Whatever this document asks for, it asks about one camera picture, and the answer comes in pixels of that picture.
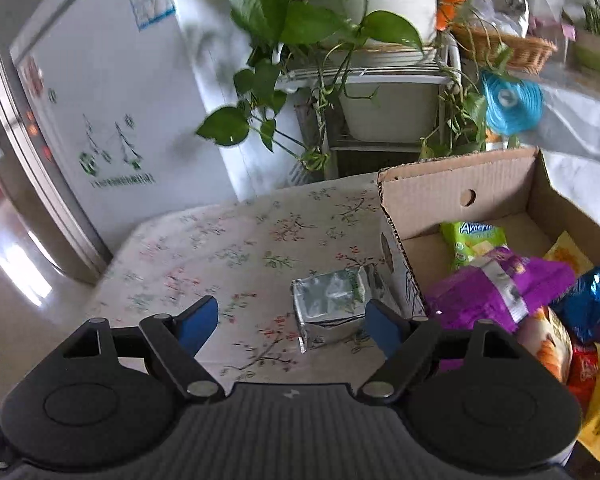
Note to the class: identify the small white plant pot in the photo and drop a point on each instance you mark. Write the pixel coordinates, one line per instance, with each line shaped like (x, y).
(545, 0)

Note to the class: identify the cardboard box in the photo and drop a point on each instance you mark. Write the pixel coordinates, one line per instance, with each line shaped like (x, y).
(500, 180)

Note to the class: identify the wicker basket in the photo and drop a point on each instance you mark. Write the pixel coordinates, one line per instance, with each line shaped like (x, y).
(520, 50)

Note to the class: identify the clear plastic bag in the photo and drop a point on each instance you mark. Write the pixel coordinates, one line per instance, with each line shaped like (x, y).
(500, 20)

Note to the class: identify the white refrigerator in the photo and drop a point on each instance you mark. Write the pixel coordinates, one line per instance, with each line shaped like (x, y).
(95, 85)

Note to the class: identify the cream pastry snack packet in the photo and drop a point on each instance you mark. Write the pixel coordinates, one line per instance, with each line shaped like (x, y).
(550, 345)

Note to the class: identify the blue ribbon roll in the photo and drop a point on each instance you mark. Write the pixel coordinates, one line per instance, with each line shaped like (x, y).
(515, 105)

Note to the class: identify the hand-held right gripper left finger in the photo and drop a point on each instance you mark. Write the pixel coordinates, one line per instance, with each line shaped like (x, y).
(200, 321)

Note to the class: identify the floral tablecloth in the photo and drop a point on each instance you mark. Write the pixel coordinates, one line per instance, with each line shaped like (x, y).
(230, 240)

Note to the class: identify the trailing green pothos plant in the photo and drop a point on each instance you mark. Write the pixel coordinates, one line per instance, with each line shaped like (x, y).
(300, 20)

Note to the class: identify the white table cover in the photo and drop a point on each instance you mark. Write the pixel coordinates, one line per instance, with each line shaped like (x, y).
(580, 125)

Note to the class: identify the green potted plant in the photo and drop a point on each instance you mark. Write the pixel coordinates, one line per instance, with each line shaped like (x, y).
(597, 45)

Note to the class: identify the shiny dark blue snack packet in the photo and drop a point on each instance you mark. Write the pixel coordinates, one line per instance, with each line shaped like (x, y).
(595, 305)

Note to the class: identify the white plant rack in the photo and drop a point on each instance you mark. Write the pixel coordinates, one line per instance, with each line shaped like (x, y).
(365, 74)

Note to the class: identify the orange yellow snack packet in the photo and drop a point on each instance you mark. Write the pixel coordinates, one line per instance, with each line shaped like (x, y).
(567, 257)

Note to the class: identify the purple snack packet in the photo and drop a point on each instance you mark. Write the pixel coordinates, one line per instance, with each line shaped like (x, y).
(460, 295)

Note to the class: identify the red snack packet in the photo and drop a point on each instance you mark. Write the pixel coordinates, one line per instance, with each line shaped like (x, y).
(582, 370)

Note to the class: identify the silver foil snack packet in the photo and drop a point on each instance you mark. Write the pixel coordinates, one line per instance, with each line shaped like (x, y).
(325, 305)

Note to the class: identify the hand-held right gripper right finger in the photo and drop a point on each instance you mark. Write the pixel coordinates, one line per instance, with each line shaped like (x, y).
(381, 325)

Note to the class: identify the green snack packet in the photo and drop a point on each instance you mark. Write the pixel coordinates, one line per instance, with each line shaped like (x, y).
(472, 245)

